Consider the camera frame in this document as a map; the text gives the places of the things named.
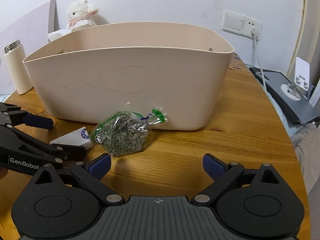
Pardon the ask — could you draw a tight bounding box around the white plush lamb toy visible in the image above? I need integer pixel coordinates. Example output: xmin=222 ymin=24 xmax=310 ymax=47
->
xmin=67 ymin=0 xmax=99 ymax=29

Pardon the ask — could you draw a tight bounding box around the grey laptop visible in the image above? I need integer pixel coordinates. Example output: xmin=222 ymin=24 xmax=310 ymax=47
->
xmin=249 ymin=66 xmax=319 ymax=125

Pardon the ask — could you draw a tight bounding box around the blue white card box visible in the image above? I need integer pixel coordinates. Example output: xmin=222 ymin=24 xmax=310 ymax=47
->
xmin=50 ymin=127 xmax=93 ymax=150

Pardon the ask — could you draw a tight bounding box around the white wall switch socket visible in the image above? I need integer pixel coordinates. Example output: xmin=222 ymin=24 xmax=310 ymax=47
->
xmin=222 ymin=11 xmax=263 ymax=40

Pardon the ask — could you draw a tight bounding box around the white plug and cable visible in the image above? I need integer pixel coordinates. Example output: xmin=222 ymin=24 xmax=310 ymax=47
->
xmin=250 ymin=28 xmax=268 ymax=91

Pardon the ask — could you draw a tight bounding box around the grey beige clothing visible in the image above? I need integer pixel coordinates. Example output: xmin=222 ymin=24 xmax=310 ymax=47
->
xmin=291 ymin=123 xmax=319 ymax=194

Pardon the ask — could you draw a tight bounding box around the lavender headboard panel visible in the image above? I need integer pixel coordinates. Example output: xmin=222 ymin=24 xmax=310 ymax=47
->
xmin=1 ymin=0 xmax=56 ymax=95

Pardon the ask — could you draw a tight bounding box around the white phone stand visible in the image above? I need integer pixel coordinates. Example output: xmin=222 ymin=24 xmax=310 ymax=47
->
xmin=281 ymin=57 xmax=310 ymax=101

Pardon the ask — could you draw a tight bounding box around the white thermos bottle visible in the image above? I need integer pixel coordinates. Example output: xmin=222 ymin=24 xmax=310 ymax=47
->
xmin=4 ymin=40 xmax=33 ymax=95

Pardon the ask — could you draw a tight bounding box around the green dried herb bag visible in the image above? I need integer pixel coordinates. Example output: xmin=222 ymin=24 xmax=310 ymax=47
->
xmin=90 ymin=108 xmax=168 ymax=158

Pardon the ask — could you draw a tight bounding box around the pink plastic storage bin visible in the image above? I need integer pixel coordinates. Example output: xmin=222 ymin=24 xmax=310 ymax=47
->
xmin=23 ymin=22 xmax=234 ymax=131

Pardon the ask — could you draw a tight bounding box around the white framed wardrobe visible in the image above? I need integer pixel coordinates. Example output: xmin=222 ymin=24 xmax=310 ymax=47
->
xmin=287 ymin=0 xmax=319 ymax=107

